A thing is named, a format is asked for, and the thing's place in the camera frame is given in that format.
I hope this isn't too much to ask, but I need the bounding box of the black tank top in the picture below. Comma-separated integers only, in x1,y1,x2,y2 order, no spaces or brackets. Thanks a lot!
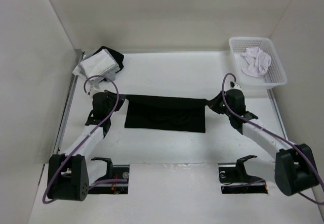
125,95,207,133

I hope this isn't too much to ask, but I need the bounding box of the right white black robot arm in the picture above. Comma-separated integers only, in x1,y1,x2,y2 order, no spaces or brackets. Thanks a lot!
207,89,323,196

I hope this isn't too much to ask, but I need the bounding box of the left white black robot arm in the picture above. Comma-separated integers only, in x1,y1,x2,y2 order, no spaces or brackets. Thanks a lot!
43,90,126,204

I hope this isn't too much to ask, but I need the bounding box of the white crumpled tank top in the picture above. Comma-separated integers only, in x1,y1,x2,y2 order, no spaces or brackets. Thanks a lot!
241,47,271,78

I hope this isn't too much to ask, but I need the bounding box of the folded grey top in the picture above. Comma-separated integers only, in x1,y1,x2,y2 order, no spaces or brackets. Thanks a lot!
78,53,121,83

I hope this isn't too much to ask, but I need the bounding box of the folded white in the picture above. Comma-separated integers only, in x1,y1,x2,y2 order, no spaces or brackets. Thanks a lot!
72,65,87,80
79,51,117,81

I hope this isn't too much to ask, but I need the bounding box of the bottom folded white top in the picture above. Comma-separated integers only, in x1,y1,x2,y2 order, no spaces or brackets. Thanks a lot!
72,65,87,80

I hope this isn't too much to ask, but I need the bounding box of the white plastic basket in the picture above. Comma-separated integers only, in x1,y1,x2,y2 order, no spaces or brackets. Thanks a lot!
229,37,288,89

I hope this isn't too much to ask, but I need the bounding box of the folded black top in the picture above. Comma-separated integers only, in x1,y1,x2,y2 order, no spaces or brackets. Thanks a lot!
87,46,124,75

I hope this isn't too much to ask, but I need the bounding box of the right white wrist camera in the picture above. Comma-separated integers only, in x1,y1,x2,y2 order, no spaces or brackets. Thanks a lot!
230,81,242,91

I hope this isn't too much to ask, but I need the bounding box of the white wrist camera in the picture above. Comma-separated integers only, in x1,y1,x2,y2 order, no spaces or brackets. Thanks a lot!
230,81,242,91
89,84,101,98

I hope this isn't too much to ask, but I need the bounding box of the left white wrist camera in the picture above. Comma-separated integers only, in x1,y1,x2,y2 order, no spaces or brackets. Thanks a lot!
89,84,101,98

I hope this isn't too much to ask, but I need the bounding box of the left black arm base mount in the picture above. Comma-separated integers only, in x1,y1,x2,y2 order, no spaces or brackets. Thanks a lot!
89,157,130,195

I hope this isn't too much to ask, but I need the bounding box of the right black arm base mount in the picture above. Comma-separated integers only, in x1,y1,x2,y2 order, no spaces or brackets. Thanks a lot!
218,155,268,194

